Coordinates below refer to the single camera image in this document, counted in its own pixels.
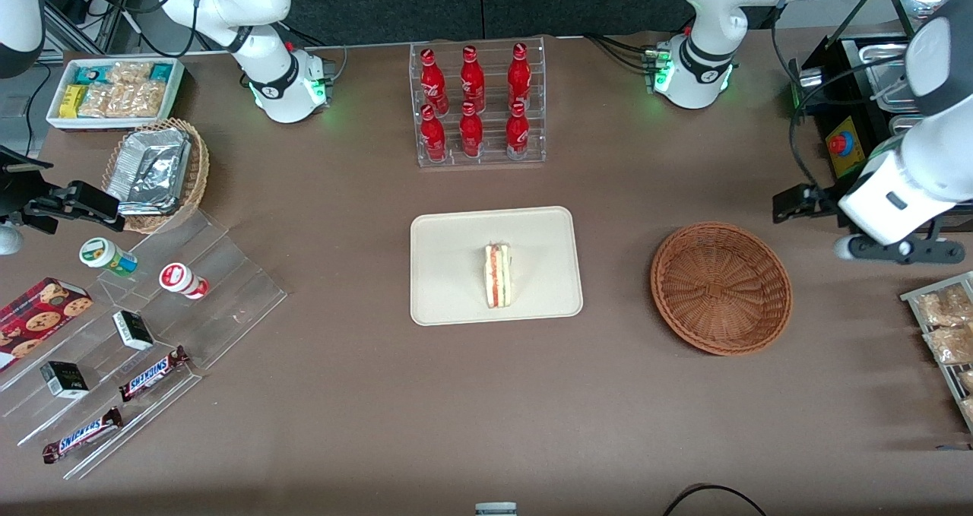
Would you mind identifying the black left arm base cables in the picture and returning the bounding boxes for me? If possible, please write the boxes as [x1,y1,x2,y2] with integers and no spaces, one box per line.
[584,33,662,73]

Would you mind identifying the empty round wicker basket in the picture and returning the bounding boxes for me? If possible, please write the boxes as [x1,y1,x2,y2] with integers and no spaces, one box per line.
[650,222,794,357]

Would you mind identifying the red cola bottle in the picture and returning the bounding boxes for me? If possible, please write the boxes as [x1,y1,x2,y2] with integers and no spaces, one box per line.
[420,47,450,116]
[420,104,448,162]
[460,45,486,112]
[509,42,531,110]
[506,102,530,160]
[459,102,484,158]

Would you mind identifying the white snack bin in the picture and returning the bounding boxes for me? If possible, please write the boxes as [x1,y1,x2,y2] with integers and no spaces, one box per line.
[46,57,185,131]

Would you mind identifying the clear bag of nut snacks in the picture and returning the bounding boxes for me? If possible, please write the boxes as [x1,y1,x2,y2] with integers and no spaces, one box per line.
[106,62,153,85]
[80,83,116,119]
[114,81,166,119]

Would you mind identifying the steel food pan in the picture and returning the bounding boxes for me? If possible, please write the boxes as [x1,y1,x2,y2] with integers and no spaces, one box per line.
[888,113,924,143]
[859,43,924,112]

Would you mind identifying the red tartan cookie box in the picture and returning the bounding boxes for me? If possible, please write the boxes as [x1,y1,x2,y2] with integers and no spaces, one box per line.
[0,277,93,372]

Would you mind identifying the wicker basket with foil packs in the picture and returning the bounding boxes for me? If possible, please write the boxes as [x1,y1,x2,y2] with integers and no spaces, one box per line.
[101,118,211,235]

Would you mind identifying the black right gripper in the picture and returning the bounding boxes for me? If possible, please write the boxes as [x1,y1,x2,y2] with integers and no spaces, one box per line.
[0,147,125,234]

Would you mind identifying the silver foil pack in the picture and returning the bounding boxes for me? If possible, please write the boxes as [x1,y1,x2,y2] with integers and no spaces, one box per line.
[106,127,191,201]
[116,197,182,217]

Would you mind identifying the black food warmer machine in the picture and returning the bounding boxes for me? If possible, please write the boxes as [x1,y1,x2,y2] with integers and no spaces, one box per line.
[788,0,973,236]

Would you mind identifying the black floor cable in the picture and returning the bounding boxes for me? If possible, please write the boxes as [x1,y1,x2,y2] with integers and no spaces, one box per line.
[661,484,769,516]

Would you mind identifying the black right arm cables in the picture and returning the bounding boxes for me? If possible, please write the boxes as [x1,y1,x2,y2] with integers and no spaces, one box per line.
[53,0,198,59]

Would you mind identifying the cream plastic tray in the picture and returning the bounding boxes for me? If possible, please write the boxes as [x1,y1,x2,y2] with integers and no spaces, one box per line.
[410,206,585,327]

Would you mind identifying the green lid yogurt cup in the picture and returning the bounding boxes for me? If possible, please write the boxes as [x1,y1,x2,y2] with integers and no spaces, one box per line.
[79,237,139,277]

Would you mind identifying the clear acrylic bottle rack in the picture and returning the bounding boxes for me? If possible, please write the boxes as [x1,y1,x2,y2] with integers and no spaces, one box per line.
[409,36,547,169]

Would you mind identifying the Snickers chocolate bar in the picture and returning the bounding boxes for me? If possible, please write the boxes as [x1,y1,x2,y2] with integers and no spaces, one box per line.
[42,407,124,465]
[118,346,191,403]

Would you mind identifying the triangle sandwich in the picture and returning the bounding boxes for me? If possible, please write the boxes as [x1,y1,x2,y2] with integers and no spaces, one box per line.
[484,243,513,309]

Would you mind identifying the small black carton box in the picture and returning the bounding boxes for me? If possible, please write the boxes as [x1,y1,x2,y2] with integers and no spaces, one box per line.
[112,310,155,351]
[40,361,90,400]

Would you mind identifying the red lid yogurt cup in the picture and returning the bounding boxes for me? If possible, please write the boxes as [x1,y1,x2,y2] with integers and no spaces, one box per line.
[158,262,210,300]

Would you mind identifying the clear acrylic stepped stand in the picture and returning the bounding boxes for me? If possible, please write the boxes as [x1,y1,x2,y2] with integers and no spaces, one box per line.
[0,208,288,480]

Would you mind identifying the clear bag of fried snacks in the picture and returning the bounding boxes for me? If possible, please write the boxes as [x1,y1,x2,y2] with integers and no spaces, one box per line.
[916,286,973,327]
[924,326,973,365]

